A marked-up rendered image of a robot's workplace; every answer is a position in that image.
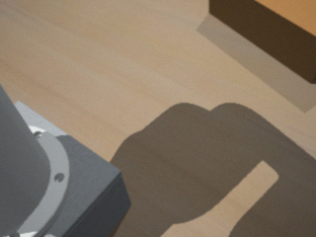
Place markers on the tan square block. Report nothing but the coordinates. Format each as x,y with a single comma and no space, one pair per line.
284,29

